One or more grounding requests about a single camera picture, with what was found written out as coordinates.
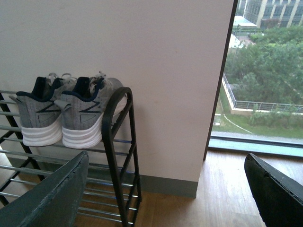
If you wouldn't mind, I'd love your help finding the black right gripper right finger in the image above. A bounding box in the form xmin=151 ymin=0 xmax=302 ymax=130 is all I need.
xmin=244 ymin=153 xmax=303 ymax=227

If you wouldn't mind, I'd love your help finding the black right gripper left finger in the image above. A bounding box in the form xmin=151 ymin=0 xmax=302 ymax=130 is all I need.
xmin=0 ymin=151 xmax=89 ymax=227

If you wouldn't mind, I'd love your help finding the grey knit sneaker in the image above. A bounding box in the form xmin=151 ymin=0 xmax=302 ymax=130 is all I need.
xmin=9 ymin=73 xmax=77 ymax=147
xmin=54 ymin=73 xmax=123 ymax=149

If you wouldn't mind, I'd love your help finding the black metal shoe rack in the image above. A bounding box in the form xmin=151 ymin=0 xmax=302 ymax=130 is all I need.
xmin=0 ymin=87 xmax=142 ymax=227

